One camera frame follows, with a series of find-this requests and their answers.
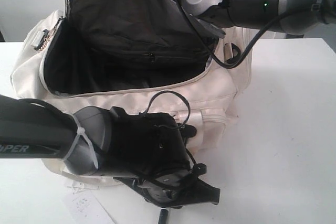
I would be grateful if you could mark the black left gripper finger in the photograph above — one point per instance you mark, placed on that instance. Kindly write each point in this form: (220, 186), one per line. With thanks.
(172, 191)
(186, 131)

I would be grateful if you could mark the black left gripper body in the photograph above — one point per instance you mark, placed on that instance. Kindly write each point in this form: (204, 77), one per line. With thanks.
(145, 145)

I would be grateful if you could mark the black and white marker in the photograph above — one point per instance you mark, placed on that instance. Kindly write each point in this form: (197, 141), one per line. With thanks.
(163, 216)

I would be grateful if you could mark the cream fabric duffel bag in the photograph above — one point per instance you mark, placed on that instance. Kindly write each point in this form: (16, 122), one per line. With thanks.
(132, 54)

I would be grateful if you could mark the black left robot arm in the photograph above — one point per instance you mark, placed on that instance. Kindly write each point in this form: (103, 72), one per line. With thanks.
(32, 128)

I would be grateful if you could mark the white paper hang tag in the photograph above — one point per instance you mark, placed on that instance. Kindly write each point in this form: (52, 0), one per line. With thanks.
(78, 186)

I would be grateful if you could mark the small white price tag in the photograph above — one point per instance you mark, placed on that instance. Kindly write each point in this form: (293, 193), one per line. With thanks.
(81, 206)

